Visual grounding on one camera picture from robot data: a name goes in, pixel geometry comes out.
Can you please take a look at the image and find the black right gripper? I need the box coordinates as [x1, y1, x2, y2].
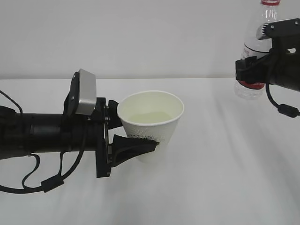
[235, 35, 300, 86]

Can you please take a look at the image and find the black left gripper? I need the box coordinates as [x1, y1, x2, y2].
[88, 97, 159, 178]

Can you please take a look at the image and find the clear water bottle red label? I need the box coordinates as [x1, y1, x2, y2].
[234, 0, 280, 100]

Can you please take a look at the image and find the white paper cup green logo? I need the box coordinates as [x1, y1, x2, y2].
[116, 90, 185, 164]

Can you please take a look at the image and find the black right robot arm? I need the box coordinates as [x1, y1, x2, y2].
[235, 35, 300, 91]

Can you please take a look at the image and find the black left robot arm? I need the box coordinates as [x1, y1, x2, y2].
[0, 97, 159, 178]

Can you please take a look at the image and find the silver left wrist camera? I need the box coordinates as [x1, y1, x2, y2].
[63, 68, 97, 117]

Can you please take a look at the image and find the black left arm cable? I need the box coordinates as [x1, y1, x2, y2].
[0, 90, 86, 195]

